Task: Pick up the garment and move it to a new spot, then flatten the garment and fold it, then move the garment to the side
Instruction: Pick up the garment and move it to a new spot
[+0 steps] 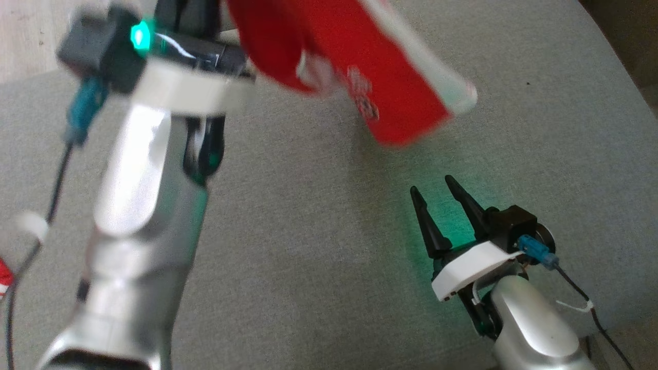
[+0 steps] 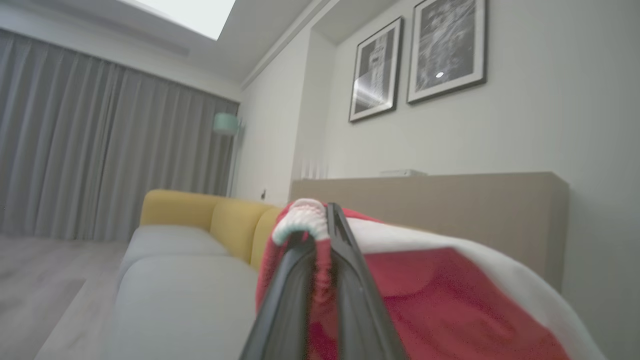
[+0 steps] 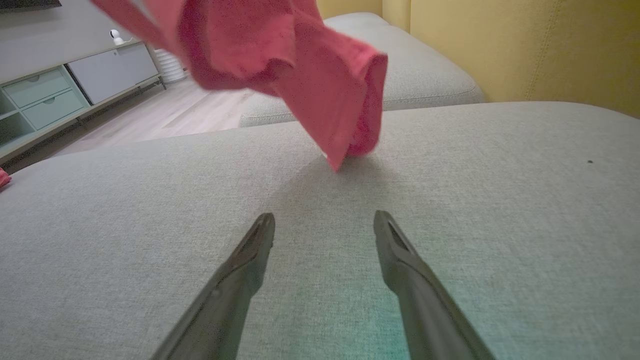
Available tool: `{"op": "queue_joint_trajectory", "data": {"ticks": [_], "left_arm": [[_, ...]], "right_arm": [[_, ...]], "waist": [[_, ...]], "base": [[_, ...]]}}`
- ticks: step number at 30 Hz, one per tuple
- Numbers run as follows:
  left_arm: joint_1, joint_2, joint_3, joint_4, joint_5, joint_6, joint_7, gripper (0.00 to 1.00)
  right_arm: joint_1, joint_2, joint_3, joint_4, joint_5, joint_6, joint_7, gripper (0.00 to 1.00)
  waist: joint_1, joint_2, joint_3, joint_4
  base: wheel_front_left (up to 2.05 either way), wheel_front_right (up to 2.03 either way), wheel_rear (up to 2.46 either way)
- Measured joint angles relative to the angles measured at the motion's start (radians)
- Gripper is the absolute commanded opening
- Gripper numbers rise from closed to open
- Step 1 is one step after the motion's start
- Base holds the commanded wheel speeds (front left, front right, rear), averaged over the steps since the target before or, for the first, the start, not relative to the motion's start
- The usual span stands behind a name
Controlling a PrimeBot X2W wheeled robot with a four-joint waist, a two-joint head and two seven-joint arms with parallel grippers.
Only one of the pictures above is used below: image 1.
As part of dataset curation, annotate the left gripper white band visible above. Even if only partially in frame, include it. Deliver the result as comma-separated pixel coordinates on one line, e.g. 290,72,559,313
135,0,256,115

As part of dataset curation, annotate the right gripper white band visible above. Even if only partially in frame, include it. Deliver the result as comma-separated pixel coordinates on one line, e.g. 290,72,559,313
410,175,524,302

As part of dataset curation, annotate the red garment with white sleeve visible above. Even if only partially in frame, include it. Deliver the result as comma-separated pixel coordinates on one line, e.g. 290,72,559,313
225,0,479,148

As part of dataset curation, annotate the red and white garment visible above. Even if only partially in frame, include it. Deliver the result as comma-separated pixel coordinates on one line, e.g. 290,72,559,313
0,258,15,301

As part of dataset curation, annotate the grey fabric sofa seat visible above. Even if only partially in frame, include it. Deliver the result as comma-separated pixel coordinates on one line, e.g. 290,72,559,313
0,0,658,370

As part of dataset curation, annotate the right arm teal cable plug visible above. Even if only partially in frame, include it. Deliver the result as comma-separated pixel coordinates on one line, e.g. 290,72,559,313
517,234,560,270

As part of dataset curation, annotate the arm teal cable plug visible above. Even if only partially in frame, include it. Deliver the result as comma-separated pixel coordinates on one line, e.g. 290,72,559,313
517,234,560,270
64,77,109,145

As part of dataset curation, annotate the left arm teal cable plug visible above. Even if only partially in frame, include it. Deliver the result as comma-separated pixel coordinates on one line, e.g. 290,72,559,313
64,77,109,145

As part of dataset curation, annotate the white cable tie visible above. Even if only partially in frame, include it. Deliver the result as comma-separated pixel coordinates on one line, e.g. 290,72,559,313
556,300,595,315

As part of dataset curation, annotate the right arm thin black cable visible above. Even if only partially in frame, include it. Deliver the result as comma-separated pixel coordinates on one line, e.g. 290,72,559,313
553,262,638,370

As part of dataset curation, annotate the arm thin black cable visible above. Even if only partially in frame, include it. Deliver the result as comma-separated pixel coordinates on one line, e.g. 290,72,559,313
3,141,75,370
553,262,638,370

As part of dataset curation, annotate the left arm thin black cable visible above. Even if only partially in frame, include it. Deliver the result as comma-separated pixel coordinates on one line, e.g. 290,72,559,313
3,141,75,370

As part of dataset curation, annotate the white cable clip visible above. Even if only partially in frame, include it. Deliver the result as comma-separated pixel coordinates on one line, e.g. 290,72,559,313
14,211,49,243

